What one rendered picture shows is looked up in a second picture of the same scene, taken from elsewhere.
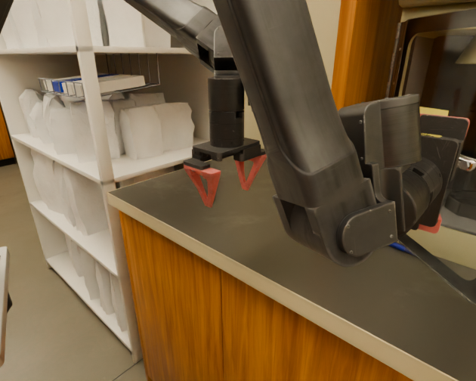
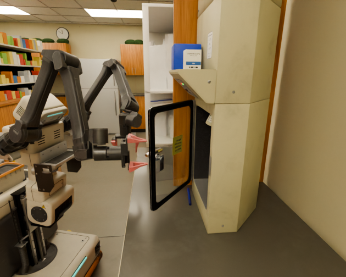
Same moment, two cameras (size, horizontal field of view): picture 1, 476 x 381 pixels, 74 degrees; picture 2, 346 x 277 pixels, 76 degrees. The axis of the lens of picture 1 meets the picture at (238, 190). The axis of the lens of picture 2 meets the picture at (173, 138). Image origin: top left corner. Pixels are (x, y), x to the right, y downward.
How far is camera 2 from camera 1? 93 cm
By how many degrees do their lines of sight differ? 40
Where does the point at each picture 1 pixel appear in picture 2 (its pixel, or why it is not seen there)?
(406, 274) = (173, 205)
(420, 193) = (99, 151)
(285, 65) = (72, 119)
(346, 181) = (78, 142)
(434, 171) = (117, 149)
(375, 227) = (81, 153)
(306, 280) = (140, 190)
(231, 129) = (121, 130)
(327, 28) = not seen: hidden behind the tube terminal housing
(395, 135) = (93, 136)
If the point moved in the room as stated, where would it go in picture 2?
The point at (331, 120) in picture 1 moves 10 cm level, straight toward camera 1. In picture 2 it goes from (79, 130) to (50, 133)
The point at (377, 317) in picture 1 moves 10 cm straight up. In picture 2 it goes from (138, 206) to (137, 186)
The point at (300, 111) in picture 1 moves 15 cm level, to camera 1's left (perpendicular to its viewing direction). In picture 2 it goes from (74, 127) to (58, 122)
